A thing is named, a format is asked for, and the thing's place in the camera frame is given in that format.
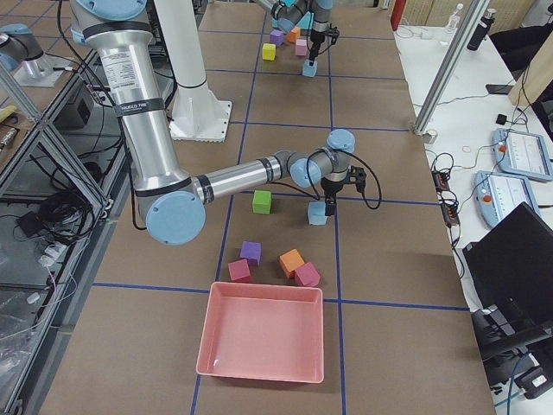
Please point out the aluminium frame rack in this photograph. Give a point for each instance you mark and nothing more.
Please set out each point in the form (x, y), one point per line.
(62, 184)

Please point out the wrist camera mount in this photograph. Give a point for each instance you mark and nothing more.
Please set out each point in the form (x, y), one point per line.
(333, 34)
(356, 176)

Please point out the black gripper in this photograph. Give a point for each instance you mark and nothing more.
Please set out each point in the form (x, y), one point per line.
(316, 37)
(331, 188)

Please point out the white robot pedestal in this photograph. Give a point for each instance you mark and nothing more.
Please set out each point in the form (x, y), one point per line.
(196, 113)

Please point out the yellow foam block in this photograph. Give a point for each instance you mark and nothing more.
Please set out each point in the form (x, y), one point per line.
(269, 51)

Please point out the aluminium frame post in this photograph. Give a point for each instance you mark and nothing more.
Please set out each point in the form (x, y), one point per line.
(456, 34)

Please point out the black water bottle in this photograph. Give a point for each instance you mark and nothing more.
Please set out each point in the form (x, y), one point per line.
(482, 29)

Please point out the teach pendant far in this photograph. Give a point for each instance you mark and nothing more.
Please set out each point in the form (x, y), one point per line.
(522, 153)

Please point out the left purple foam block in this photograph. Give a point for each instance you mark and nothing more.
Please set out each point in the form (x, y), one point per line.
(277, 37)

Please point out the pink plastic tray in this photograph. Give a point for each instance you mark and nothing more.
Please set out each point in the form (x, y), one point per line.
(263, 332)

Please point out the magenta foam block near orange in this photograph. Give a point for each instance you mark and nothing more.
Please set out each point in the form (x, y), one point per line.
(307, 275)

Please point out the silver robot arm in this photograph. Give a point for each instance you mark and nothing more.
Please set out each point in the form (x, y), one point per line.
(171, 201)
(287, 17)

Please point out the magenta foam block near purple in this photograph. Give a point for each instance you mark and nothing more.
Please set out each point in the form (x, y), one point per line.
(239, 271)

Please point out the light pink foam block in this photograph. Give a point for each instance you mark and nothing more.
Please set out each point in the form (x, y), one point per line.
(301, 47)

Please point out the green foam block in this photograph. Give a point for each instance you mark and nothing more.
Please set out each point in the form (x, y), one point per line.
(261, 202)

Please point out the teach pendant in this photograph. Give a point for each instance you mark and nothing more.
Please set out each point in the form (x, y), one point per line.
(498, 194)
(522, 153)

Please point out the right orange foam block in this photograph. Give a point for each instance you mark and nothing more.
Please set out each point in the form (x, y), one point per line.
(290, 261)

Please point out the light blue foam block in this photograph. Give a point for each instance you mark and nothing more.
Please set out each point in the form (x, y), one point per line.
(317, 213)
(309, 68)

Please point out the right purple foam block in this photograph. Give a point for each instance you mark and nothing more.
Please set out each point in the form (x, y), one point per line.
(251, 252)

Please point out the teach pendant near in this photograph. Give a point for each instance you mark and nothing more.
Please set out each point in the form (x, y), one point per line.
(498, 194)

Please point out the black laptop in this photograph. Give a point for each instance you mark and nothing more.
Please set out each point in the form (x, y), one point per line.
(513, 264)

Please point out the left orange foam block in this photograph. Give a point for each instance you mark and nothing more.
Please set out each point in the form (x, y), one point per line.
(293, 35)

